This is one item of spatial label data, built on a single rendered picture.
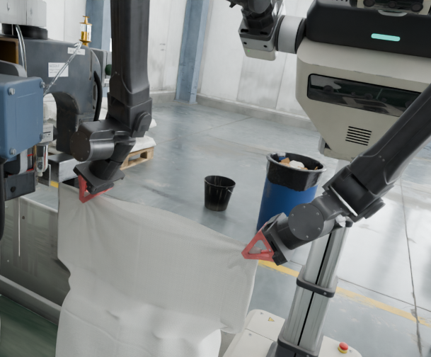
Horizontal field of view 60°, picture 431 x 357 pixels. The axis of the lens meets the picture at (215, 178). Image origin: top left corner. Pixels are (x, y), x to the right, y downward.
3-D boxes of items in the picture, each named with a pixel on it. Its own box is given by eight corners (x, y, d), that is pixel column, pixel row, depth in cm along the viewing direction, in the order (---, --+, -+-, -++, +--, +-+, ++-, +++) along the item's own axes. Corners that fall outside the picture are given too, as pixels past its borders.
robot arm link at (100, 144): (155, 113, 73) (125, 94, 76) (111, 112, 63) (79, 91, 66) (136, 166, 77) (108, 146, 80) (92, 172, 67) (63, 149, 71)
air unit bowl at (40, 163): (50, 171, 80) (51, 144, 78) (39, 174, 78) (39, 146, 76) (40, 167, 81) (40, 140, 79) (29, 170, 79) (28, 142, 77)
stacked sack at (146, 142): (157, 149, 456) (158, 136, 451) (123, 159, 397) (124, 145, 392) (129, 140, 471) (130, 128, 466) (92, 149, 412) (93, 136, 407)
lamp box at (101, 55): (112, 87, 99) (115, 52, 96) (101, 87, 95) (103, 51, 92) (91, 82, 102) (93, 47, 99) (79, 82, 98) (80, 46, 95)
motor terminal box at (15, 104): (46, 157, 55) (47, 77, 51) (11, 179, 45) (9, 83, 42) (-11, 149, 54) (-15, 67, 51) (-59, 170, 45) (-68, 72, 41)
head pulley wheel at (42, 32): (56, 42, 83) (56, 30, 82) (22, 38, 75) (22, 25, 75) (27, 36, 86) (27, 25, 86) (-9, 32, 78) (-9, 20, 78)
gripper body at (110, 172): (70, 171, 77) (85, 145, 73) (103, 161, 86) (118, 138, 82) (90, 193, 76) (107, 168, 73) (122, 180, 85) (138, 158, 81)
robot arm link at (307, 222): (388, 202, 61) (351, 164, 64) (375, 206, 51) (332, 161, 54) (333, 247, 65) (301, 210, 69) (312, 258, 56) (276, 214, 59)
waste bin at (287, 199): (312, 230, 331) (331, 161, 310) (300, 254, 286) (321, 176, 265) (261, 214, 348) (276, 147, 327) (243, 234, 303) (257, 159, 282)
